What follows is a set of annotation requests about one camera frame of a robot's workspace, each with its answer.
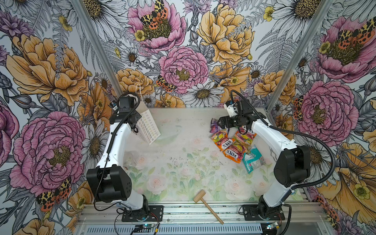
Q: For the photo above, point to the orange Fox's fruits candy bag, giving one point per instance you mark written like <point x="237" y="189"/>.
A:
<point x="221" y="140"/>

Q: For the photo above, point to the clear plastic bottle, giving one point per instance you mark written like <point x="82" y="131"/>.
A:
<point x="131" y="159"/>

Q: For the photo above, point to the wooden mallet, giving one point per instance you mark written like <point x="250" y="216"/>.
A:
<point x="200" y="197"/>

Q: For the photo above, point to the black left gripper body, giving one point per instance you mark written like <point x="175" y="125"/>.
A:
<point x="138" y="116"/>

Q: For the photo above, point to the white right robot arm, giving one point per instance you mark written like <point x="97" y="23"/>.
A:
<point x="292" y="164"/>

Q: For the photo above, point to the white flower-print paper bag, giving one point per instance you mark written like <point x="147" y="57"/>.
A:
<point x="146" y="125"/>

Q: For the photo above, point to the purple candy bag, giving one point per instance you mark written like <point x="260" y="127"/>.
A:
<point x="214" y="126"/>

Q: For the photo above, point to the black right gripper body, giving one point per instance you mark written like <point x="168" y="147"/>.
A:
<point x="231" y="122"/>

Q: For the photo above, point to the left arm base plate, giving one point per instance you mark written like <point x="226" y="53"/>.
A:
<point x="153" y="214"/>

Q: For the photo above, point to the teal white snack packet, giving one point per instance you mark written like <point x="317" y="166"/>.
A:
<point x="253" y="159"/>

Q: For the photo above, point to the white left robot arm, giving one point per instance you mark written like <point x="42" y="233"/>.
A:
<point x="109" y="181"/>

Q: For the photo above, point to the green Fox's spring tea bag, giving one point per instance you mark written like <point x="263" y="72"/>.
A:
<point x="244" y="138"/>

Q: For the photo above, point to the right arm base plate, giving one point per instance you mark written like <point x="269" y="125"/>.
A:
<point x="253" y="212"/>

